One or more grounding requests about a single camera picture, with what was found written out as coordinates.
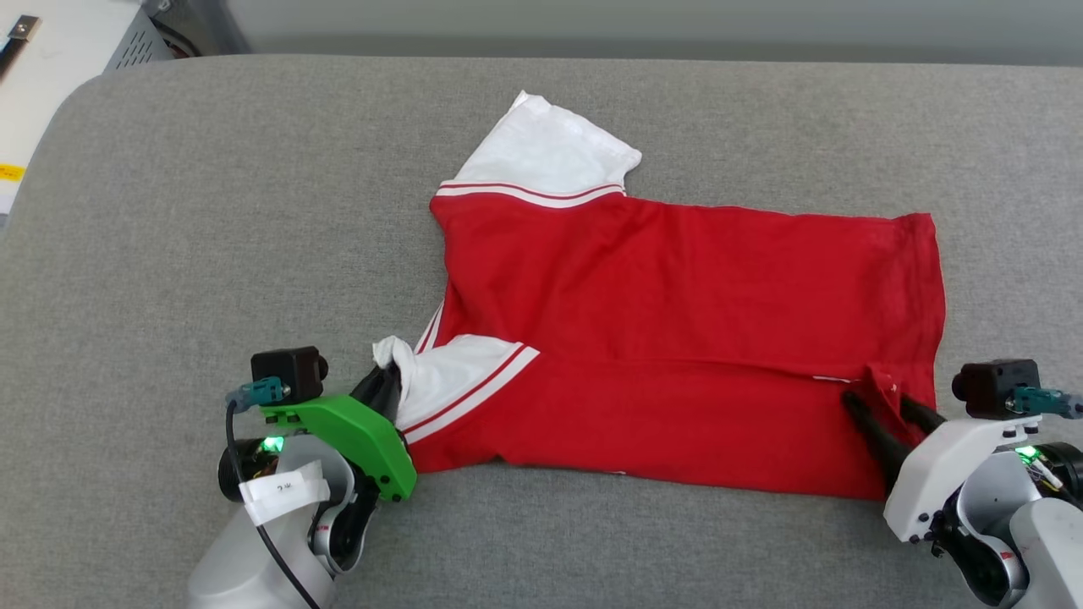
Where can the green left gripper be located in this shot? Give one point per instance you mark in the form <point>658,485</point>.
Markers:
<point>364,431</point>

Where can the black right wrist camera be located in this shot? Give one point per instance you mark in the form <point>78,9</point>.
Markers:
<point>994,385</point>

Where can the red and white jersey shirt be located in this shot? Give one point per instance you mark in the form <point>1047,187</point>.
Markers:
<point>677,338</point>

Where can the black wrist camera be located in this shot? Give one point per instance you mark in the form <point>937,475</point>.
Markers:
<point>288,372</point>
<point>994,385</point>

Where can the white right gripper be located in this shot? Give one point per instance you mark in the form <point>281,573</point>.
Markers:
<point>931,465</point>

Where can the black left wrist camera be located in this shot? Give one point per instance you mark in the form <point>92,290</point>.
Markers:
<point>288,372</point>

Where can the white paper tape label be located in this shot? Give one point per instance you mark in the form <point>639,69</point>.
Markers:
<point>283,491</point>

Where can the yellow sticker label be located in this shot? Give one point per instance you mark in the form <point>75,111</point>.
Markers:
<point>10,172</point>

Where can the white equipment box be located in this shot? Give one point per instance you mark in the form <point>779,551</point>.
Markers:
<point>68,76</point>

